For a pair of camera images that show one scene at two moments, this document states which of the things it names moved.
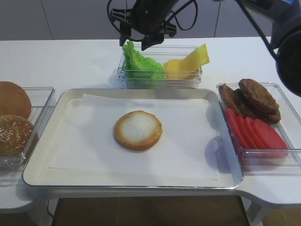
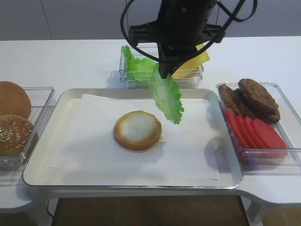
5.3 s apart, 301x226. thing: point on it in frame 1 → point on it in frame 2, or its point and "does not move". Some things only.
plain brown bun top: x=14 y=100 does not move
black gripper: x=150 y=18 → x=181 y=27
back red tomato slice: x=237 y=128 does not move
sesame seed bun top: x=16 y=133 does not move
